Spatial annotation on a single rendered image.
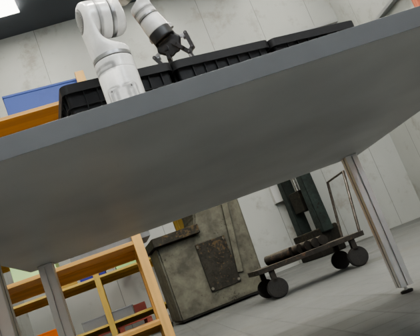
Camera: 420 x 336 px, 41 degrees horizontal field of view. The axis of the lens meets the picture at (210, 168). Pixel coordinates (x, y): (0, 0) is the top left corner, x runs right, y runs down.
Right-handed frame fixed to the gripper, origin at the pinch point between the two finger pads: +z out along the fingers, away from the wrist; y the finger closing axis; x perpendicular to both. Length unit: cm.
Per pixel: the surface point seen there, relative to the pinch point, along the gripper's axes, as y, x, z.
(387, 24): 37, -63, 33
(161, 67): -4.3, -27.0, 2.2
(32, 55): -278, 966, -458
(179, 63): -0.1, -24.7, 3.8
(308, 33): 33.9, -6.0, 16.7
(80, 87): -22.6, -37.1, -4.3
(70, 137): -20, -81, 16
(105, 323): -318, 545, 72
